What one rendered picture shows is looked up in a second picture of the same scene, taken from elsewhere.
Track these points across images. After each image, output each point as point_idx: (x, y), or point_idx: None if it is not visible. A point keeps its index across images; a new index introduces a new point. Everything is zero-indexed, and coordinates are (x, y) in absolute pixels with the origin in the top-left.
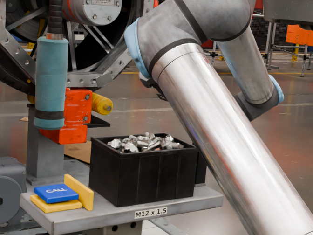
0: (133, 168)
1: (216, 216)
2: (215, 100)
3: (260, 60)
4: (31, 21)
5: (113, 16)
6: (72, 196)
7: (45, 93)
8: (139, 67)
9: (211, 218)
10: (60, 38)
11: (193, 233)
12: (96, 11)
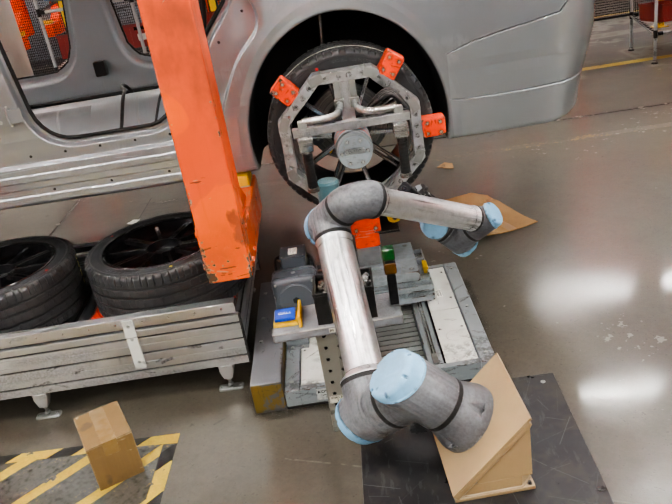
0: (324, 302)
1: (545, 292)
2: (334, 275)
3: (436, 212)
4: None
5: (366, 160)
6: (290, 318)
7: None
8: (312, 243)
9: (537, 295)
10: (316, 191)
11: (505, 311)
12: (351, 159)
